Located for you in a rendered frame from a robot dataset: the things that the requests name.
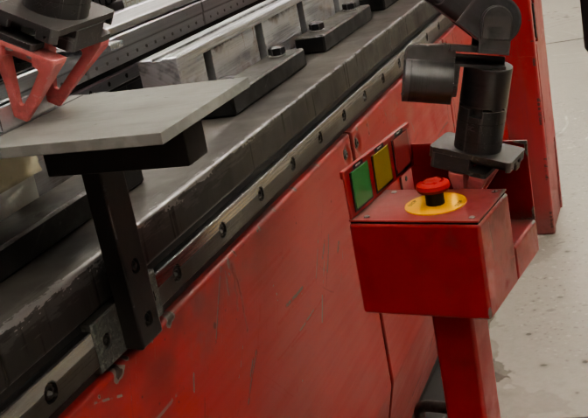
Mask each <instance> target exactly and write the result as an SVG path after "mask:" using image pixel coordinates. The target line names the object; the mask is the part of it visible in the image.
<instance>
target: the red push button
mask: <svg viewBox="0 0 588 418"><path fill-rule="evenodd" d="M450 185H451V184H450V181H449V180H448V179H447V178H442V177H430V178H425V179H423V180H421V181H420V182H418V183H417V184H416V190H417V192H418V193H419V194H422V195H424V196H425V202H426V205H427V206H441V205H443V204H444V203H445V196H444V192H446V191H447V190H448V189H449V187H450Z"/></svg>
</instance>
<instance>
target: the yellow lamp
mask: <svg viewBox="0 0 588 418"><path fill-rule="evenodd" d="M373 162H374V172H375V177H376V183H377V188H378V191H379V190H380V189H381V188H382V187H383V186H384V185H386V184H387V183H388V182H389V181H390V180H392V179H393V175H392V170H391V164H390V159H389V148H388V145H386V146H384V147H383V148H382V149H381V150H379V151H378V152H376V153H375V154H374V155H373Z"/></svg>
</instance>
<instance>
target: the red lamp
mask: <svg viewBox="0 0 588 418"><path fill-rule="evenodd" d="M392 142H393V147H394V153H395V163H396V169H397V174H399V173H400V172H401V171H402V170H403V169H405V168H406V167H407V166H408V165H409V164H411V159H410V147H409V142H408V136H407V130H404V131H403V132H402V133H401V134H400V135H399V136H397V137H396V138H395V139H394V140H392Z"/></svg>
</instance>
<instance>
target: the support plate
mask: <svg viewBox="0 0 588 418"><path fill-rule="evenodd" d="M248 87H250V85H249V77H241V78H233V79H225V80H210V81H202V82H194V83H187V84H179V85H171V86H163V87H148V88H140V89H133V90H125V91H117V92H109V93H101V94H86V95H82V96H81V97H79V98H77V99H75V100H73V101H70V102H68V103H67V104H65V105H63V106H61V107H59V108H56V109H54V110H53V111H51V112H49V113H47V114H45V115H42V116H40V117H39V118H37V119H35V120H33V121H31V122H28V123H26V124H24V125H22V126H20V127H18V128H16V129H13V130H12V131H10V132H8V133H6V134H4V135H2V136H0V159H3V158H13V157H32V156H42V155H52V154H62V153H72V152H82V151H92V150H112V149H121V148H132V147H142V146H151V145H162V144H165V143H167V142H168V141H170V140H171V139H172V138H173V137H175V136H177V135H178V134H180V133H181V132H183V131H184V130H186V129H188V128H189V127H191V126H192V125H193V124H194V123H196V122H198V121H199V120H201V119H202V118H204V117H205V116H207V115H209V114H210V113H212V112H213V111H214V110H215V109H217V108H219V107H220V106H222V105H223V104H225V103H226V102H228V101H230V100H231V99H233V98H234V97H235V96H236V95H238V94H239V93H241V92H242V91H244V90H245V89H247V88H248Z"/></svg>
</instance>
